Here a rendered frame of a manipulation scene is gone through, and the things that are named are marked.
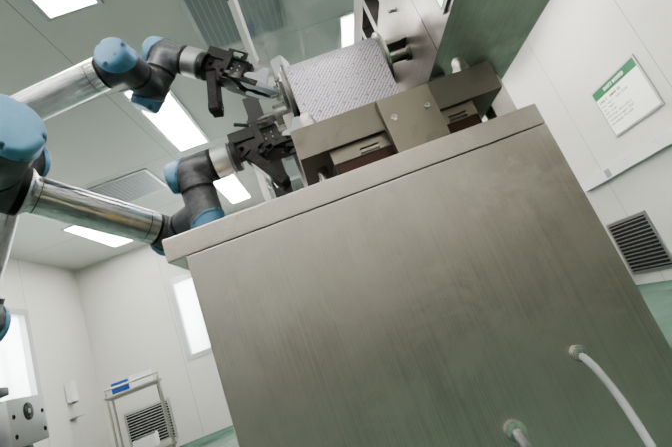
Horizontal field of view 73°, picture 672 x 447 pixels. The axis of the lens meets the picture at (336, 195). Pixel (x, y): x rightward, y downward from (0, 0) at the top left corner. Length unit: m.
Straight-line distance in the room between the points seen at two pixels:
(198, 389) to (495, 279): 6.32
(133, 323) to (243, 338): 6.50
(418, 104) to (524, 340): 0.43
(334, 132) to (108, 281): 6.73
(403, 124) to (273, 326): 0.41
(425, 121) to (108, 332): 6.79
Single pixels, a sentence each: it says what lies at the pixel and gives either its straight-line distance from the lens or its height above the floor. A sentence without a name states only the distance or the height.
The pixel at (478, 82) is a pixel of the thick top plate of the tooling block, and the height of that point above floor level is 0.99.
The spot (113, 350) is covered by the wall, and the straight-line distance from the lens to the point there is 7.32.
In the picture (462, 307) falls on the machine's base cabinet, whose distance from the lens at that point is 0.73.
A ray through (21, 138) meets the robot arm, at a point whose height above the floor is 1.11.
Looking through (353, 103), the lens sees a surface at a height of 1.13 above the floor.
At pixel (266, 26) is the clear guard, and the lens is 2.01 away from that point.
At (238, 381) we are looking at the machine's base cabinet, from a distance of 0.73.
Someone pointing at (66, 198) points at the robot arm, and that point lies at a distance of 1.03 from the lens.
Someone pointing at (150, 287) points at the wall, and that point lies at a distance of 7.16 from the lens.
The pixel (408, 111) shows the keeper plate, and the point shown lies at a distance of 0.84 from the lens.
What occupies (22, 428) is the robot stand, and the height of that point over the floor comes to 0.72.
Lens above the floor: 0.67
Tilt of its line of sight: 16 degrees up
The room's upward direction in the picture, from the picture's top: 21 degrees counter-clockwise
